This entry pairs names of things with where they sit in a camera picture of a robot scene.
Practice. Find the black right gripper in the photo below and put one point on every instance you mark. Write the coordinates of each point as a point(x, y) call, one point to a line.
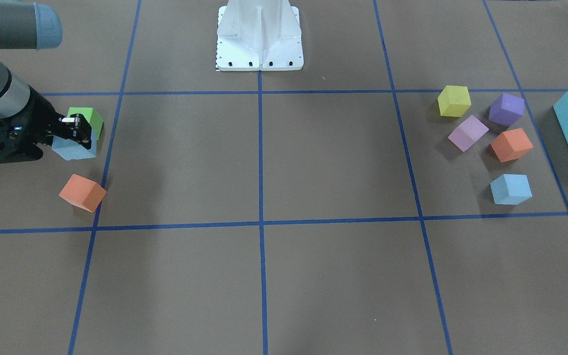
point(42, 118)

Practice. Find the light blue foam block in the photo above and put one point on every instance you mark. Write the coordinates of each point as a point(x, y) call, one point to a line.
point(70, 150)
point(511, 189)

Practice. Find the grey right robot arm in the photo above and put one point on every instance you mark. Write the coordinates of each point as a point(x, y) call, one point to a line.
point(37, 54)

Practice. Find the green foam block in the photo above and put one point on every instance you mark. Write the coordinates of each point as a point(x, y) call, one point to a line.
point(92, 117)

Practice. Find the orange foam block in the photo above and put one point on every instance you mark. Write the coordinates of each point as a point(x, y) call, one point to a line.
point(83, 193)
point(511, 145)

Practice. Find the yellow foam block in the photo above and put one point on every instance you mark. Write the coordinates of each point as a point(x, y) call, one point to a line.
point(454, 101)

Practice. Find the pink lilac foam block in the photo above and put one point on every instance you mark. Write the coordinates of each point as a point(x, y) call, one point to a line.
point(466, 134)

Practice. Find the purple foam block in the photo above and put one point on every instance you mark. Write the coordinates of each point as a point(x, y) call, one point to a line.
point(507, 110)

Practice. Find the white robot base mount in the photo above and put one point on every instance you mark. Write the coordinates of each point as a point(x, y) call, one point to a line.
point(259, 35)

